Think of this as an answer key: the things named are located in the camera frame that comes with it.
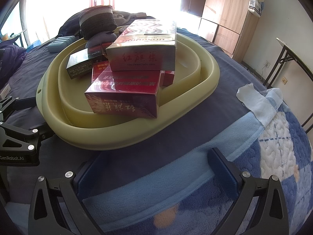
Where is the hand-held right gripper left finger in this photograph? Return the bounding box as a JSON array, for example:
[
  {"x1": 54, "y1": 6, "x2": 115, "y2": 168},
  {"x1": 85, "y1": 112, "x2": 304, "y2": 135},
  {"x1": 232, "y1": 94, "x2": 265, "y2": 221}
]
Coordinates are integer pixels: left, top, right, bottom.
[{"x1": 28, "y1": 154, "x2": 105, "y2": 235}]

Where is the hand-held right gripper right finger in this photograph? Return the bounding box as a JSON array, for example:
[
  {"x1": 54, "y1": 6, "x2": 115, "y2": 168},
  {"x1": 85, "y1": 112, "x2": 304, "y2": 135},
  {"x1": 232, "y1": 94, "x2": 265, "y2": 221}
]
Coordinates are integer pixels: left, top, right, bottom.
[{"x1": 208, "y1": 148, "x2": 289, "y2": 235}]

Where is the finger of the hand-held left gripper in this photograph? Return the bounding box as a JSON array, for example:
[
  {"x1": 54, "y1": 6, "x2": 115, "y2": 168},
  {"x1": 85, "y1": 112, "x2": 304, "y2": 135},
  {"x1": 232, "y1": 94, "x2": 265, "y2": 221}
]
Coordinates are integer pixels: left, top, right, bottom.
[
  {"x1": 0, "y1": 97, "x2": 37, "y2": 123},
  {"x1": 0, "y1": 122, "x2": 53, "y2": 151}
]

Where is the black cigarette box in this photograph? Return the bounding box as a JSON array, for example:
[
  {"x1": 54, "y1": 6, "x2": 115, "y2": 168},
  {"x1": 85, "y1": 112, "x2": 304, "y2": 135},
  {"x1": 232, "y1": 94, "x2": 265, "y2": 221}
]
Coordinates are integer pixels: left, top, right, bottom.
[{"x1": 67, "y1": 49, "x2": 109, "y2": 79}]

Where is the yellow collapsible basin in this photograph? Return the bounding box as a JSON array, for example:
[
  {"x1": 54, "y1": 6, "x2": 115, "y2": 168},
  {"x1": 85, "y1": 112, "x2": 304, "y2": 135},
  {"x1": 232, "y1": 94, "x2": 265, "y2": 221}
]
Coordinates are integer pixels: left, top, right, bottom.
[{"x1": 36, "y1": 26, "x2": 220, "y2": 151}]

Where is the lavender round cushion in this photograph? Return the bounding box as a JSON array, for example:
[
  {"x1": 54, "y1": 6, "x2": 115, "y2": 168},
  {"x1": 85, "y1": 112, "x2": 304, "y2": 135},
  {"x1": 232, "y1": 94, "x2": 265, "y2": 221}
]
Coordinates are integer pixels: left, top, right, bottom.
[{"x1": 85, "y1": 31, "x2": 120, "y2": 51}]

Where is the small red cigarette pack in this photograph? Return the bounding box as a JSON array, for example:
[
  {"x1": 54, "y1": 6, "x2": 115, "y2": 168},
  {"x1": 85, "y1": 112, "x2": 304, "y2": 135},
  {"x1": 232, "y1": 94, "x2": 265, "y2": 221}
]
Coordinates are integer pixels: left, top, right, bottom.
[{"x1": 92, "y1": 62, "x2": 174, "y2": 87}]

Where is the silver red cigarette box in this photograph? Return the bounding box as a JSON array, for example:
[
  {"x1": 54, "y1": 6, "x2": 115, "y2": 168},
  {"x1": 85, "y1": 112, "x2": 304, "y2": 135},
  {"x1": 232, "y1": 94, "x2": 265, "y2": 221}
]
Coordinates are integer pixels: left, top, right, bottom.
[{"x1": 106, "y1": 20, "x2": 177, "y2": 71}]

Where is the small white box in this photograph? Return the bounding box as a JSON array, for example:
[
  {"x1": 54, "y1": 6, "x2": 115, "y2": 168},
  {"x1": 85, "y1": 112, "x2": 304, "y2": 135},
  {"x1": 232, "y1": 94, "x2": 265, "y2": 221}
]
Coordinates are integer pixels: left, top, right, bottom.
[{"x1": 0, "y1": 83, "x2": 11, "y2": 98}]

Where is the purple quilted jacket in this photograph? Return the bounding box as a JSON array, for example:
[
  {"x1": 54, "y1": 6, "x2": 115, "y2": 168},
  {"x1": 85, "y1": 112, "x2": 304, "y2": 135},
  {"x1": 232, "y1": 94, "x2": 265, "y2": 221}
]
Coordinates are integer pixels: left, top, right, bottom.
[{"x1": 0, "y1": 45, "x2": 27, "y2": 90}]

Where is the blue checked blanket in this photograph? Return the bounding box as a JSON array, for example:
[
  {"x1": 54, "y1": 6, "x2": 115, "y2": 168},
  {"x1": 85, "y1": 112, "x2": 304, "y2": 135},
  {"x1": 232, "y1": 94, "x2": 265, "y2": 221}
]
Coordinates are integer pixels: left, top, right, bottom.
[{"x1": 59, "y1": 88, "x2": 313, "y2": 235}]

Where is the dark blue bed sheet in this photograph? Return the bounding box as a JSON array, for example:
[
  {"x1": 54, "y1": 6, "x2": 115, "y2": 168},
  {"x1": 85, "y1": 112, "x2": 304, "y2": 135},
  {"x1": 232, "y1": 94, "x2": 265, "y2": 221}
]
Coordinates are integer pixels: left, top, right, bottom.
[{"x1": 0, "y1": 27, "x2": 269, "y2": 201}]

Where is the teal plastic case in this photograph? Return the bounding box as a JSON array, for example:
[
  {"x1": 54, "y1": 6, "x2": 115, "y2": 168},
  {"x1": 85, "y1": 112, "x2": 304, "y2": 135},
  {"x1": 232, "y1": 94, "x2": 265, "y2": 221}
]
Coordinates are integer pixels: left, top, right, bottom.
[{"x1": 48, "y1": 35, "x2": 76, "y2": 53}]

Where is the white cloth piece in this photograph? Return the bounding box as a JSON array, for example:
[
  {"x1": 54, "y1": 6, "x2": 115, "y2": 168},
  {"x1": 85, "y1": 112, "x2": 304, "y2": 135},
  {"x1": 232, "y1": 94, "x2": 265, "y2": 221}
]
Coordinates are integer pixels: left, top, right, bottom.
[{"x1": 236, "y1": 83, "x2": 284, "y2": 128}]

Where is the grey cloth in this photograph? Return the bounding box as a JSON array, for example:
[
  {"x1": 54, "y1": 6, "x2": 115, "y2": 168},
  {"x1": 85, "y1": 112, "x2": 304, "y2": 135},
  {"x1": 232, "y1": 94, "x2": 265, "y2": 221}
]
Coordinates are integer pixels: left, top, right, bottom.
[{"x1": 112, "y1": 10, "x2": 137, "y2": 26}]

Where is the black leg folding table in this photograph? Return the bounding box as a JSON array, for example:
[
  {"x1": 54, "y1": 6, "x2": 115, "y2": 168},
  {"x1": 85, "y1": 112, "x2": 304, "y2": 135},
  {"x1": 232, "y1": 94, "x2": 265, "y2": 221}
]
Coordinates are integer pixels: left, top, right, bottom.
[{"x1": 268, "y1": 37, "x2": 313, "y2": 128}]

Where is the wooden wardrobe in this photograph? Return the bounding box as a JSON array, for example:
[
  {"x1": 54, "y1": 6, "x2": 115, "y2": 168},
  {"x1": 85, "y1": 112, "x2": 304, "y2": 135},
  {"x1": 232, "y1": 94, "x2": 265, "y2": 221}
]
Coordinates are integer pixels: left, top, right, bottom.
[{"x1": 181, "y1": 0, "x2": 267, "y2": 63}]

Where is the white plastic bag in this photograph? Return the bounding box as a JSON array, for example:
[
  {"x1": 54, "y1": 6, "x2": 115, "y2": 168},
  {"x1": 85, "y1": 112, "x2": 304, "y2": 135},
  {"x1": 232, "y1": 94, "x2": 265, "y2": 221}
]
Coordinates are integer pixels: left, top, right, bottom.
[{"x1": 248, "y1": 0, "x2": 266, "y2": 17}]

